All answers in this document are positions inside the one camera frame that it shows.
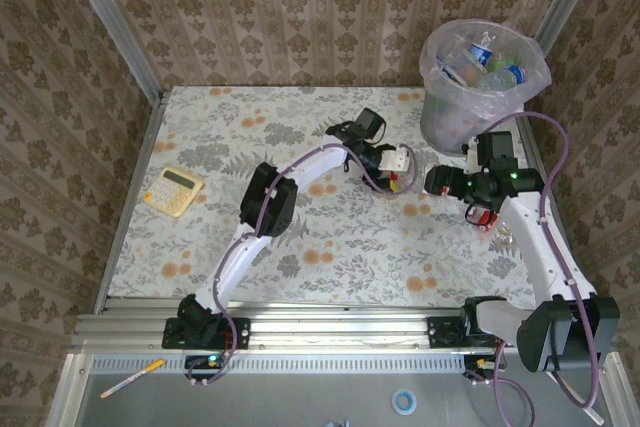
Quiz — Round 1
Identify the grey slotted cable duct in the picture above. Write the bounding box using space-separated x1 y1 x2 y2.
88 352 469 376

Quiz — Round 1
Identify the aluminium front rail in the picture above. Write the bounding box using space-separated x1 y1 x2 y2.
69 296 621 354

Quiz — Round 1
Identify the blue tape roll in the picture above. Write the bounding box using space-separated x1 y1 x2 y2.
390 389 416 416

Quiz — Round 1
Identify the red label round bottle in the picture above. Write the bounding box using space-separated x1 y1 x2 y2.
472 209 516 248

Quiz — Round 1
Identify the small black connector board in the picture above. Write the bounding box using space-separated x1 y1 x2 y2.
462 355 501 381
183 354 225 372

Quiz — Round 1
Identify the thin black cable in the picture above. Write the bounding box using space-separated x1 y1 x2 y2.
464 201 497 226

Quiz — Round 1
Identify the yellow white pen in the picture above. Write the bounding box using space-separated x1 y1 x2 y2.
99 358 166 400

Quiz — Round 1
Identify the clear pink bin liner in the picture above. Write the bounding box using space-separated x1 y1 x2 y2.
418 18 554 121

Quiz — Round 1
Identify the blue label clear bottle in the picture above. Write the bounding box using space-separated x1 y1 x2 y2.
437 61 466 86

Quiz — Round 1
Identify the flat wooden stick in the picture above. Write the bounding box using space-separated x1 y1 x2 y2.
582 401 606 424

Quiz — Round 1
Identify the yellow calculator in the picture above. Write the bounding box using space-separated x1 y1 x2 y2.
143 165 205 219

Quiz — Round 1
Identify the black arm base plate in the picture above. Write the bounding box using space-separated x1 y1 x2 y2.
427 316 501 351
160 316 251 351

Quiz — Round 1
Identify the grey plastic bin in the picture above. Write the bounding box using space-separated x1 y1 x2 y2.
418 18 554 156

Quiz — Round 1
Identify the floral table cover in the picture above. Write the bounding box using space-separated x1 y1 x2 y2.
106 85 566 311

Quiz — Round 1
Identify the grey metal shelf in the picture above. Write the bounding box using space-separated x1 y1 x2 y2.
47 351 629 427

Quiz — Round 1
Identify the blue white label bottle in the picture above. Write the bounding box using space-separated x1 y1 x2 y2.
479 64 527 93

